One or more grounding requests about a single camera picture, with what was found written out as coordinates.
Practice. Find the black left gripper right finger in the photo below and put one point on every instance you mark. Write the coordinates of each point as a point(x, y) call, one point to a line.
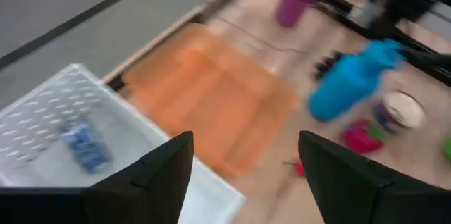
point(352, 196)

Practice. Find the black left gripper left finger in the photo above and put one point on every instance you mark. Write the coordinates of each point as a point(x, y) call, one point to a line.
point(105, 203)

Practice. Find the red toy strawberry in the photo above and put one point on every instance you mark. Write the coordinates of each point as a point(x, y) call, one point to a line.
point(359, 137)

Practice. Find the small red toy cherry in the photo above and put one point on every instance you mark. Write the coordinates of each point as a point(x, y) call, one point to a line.
point(300, 168)

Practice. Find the blue label can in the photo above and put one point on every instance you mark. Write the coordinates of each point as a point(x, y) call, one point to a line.
point(86, 146)

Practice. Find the blue squeeze bottle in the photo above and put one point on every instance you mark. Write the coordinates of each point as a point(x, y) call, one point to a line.
point(352, 79)

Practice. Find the black toy grape bunch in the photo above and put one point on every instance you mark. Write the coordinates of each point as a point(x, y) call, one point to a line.
point(327, 65)

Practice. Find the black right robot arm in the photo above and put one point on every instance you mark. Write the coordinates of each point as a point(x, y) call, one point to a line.
point(405, 2)

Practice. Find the small can cream lid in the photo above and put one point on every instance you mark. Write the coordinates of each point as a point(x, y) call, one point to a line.
point(401, 109)

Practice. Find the green toy apple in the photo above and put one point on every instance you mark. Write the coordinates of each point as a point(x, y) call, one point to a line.
point(448, 150)

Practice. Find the white perforated bin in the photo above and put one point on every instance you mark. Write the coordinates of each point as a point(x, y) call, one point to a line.
point(42, 111)

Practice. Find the orange translucent bin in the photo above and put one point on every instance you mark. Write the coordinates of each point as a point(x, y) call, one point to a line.
point(211, 93)

